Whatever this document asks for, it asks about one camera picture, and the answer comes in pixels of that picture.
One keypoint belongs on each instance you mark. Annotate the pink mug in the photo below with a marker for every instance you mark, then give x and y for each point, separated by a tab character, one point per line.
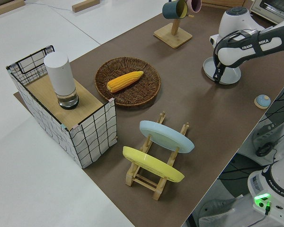
194	5

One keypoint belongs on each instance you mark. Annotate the gray plate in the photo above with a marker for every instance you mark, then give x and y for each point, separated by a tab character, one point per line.
232	75

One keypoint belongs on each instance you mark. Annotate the white cylinder bottle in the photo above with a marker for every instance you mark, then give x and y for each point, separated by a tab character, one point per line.
60	75

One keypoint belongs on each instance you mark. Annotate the wooden cabinet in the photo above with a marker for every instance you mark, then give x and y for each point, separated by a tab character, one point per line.
223	2

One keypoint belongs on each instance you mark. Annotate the dark blue mug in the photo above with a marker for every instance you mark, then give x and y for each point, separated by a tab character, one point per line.
171	9

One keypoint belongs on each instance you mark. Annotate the yellow plate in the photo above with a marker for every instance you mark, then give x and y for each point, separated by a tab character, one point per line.
153	165

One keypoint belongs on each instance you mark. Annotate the wooden mug tree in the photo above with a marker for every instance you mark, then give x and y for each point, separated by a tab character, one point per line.
174	36

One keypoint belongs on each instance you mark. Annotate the yellow corn cob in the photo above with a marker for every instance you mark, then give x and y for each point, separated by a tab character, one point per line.
123	81

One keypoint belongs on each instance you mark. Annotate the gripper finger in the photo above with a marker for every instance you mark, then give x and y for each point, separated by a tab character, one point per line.
219	74

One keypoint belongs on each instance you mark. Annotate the brown wicker basket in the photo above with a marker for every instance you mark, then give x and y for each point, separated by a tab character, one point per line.
142	92

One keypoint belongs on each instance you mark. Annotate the cream toaster oven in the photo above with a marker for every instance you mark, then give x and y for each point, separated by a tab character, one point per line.
272	9

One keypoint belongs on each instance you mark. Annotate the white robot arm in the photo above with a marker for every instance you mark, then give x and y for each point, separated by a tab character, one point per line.
236	23

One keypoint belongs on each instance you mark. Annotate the wooden block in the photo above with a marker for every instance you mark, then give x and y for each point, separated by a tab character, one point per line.
7	6
86	5

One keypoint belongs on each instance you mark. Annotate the wooden plate rack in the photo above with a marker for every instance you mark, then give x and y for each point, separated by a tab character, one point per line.
144	183

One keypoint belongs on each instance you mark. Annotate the light blue plate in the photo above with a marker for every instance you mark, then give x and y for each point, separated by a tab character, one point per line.
165	137

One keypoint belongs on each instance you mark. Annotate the small blue bell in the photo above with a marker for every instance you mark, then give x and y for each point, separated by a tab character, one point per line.
262	101

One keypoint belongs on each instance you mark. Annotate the brown table mat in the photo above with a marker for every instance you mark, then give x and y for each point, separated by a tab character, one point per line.
203	123

